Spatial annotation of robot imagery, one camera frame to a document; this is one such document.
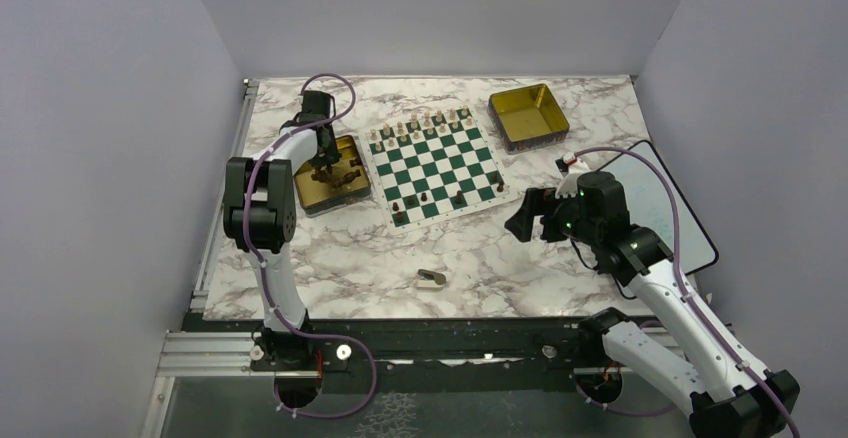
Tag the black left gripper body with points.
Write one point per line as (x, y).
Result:
(328, 153)

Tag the green white chess board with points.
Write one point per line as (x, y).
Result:
(396, 176)

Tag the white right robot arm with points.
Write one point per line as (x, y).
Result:
(719, 385)

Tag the light wooden chess pieces row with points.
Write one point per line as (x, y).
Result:
(454, 130)

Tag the white tablet with black frame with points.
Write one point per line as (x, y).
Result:
(655, 201)

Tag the gold tin with dark pieces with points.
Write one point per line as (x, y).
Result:
(317, 198)

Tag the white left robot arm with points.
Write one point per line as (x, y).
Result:
(259, 206)

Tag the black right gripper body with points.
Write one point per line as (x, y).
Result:
(574, 224)

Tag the empty gold tin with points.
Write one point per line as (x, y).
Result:
(527, 118)

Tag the dark chess pieces in tin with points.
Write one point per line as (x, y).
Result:
(335, 179)

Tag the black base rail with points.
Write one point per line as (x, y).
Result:
(431, 355)

